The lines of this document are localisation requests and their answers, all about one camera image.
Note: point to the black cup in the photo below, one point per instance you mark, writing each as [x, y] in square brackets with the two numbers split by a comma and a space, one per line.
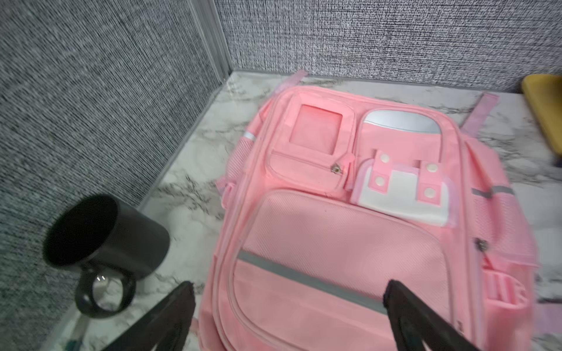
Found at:
[103, 236]

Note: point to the green handled fork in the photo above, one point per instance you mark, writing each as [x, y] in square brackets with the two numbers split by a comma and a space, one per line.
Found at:
[75, 341]

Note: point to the yellow cutting board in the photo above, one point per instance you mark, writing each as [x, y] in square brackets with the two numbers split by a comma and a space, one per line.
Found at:
[543, 95]

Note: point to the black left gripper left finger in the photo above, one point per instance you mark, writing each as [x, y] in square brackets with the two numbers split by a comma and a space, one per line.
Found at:
[164, 327]

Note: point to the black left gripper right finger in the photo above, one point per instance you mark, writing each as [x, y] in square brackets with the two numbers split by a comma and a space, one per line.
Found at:
[415, 326]

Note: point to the pink backpack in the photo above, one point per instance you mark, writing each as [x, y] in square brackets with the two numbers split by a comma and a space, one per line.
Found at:
[329, 196]

